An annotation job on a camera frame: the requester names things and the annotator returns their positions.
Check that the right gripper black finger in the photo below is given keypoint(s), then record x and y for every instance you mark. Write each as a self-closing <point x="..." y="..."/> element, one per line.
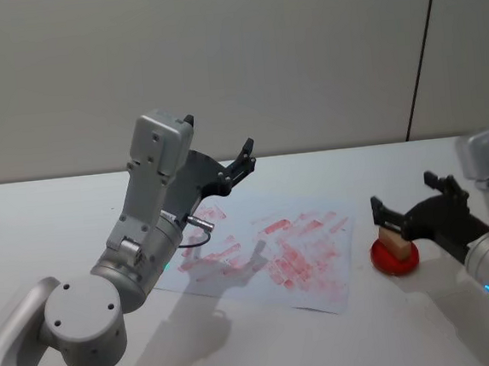
<point x="386" y="217"/>
<point x="448" y="184"/>

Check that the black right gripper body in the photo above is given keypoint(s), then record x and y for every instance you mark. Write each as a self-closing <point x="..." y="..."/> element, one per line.
<point x="444" y="217"/>

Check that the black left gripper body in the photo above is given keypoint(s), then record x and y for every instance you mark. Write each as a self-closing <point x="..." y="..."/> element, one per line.
<point x="196" y="174"/>

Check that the small wooden stamp block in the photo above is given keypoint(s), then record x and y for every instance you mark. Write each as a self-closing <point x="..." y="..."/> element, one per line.
<point x="396" y="243"/>

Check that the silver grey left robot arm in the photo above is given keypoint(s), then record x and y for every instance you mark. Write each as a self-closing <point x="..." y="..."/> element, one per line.
<point x="84" y="312"/>

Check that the round red ink pad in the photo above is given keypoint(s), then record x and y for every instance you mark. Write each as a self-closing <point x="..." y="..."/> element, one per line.
<point x="388" y="260"/>

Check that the white paper with red marks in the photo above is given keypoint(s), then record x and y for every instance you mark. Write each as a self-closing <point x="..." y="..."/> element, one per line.
<point x="301" y="246"/>

